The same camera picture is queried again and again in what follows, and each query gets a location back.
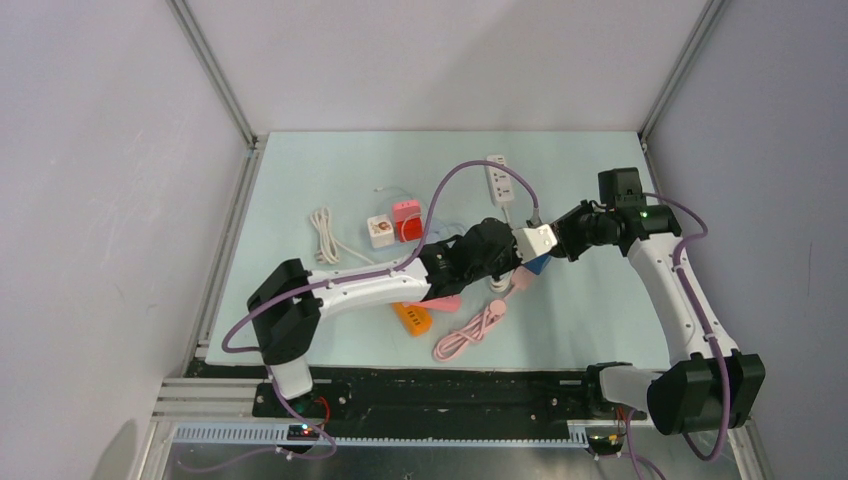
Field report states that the thin white cable loop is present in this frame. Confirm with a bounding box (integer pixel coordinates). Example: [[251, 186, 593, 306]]
[[373, 185, 432, 233]]

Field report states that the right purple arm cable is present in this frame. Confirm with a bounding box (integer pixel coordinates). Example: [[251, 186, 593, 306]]
[[622, 192, 734, 480]]

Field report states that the white cube socket adapter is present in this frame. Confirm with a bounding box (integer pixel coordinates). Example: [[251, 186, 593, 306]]
[[366, 214, 396, 250]]

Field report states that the pink square plug adapter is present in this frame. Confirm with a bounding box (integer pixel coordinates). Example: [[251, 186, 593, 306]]
[[391, 199, 422, 225]]

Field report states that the aluminium frame rail front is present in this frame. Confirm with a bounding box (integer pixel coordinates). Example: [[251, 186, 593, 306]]
[[150, 377, 754, 425]]

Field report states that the orange strip white cable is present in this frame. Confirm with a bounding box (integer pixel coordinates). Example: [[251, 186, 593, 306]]
[[309, 205, 372, 266]]

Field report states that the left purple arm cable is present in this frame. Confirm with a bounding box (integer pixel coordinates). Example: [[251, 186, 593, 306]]
[[173, 160, 542, 476]]

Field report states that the white power strip with cable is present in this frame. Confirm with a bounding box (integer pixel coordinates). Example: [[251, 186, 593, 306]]
[[484, 153, 519, 294]]

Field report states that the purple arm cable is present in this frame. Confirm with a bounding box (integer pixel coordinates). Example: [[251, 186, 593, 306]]
[[173, 160, 542, 476], [622, 192, 734, 480]]

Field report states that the pink power strip with cable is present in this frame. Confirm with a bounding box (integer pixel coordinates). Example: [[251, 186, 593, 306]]
[[431, 266, 538, 363]]

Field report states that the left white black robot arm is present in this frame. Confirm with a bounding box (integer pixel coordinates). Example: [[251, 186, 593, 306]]
[[247, 218, 537, 416]]

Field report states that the pink triangular power strip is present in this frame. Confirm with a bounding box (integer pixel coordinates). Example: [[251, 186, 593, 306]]
[[411, 295, 462, 313]]

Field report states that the red cube socket adapter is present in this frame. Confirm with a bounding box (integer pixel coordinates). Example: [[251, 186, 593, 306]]
[[395, 216, 423, 243]]

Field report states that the blue cube socket adapter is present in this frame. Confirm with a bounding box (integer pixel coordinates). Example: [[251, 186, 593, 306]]
[[523, 254, 552, 276]]

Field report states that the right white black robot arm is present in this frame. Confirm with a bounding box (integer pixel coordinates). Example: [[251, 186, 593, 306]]
[[551, 167, 766, 435]]

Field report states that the orange power strip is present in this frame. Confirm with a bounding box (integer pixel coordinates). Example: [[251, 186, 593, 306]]
[[391, 303, 433, 337]]

